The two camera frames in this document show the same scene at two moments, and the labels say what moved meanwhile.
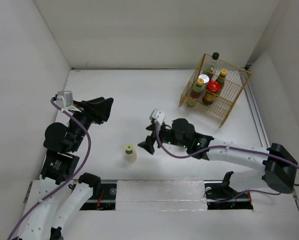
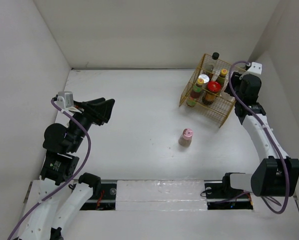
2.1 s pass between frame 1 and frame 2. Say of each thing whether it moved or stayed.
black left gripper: stayed
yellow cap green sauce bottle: stayed
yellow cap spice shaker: moved
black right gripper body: moved
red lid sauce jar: stayed
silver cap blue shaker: stayed
